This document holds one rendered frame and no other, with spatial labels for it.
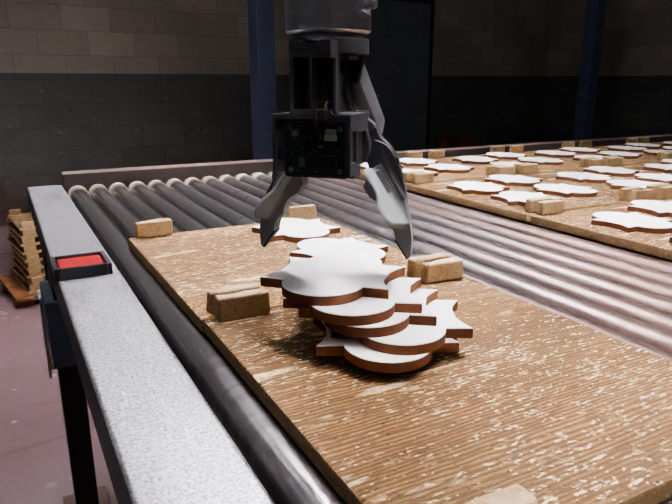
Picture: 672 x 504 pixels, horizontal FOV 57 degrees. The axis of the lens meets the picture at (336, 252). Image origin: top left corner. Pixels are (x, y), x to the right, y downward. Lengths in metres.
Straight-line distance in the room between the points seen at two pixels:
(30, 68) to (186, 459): 5.50
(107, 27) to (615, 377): 5.70
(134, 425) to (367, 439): 0.19
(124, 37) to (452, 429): 5.74
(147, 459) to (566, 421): 0.31
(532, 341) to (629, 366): 0.09
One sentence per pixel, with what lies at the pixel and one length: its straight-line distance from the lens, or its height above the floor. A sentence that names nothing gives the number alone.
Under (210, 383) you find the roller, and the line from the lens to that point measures 0.60.
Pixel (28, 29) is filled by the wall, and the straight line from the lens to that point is 5.91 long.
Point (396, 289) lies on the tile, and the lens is 0.60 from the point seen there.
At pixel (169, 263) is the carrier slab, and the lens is 0.90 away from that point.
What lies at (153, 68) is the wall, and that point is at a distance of 6.13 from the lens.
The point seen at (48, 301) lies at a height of 0.83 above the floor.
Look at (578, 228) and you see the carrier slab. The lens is 1.16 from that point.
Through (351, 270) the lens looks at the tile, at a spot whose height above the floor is 1.00.
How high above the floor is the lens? 1.18
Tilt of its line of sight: 15 degrees down
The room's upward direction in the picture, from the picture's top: straight up
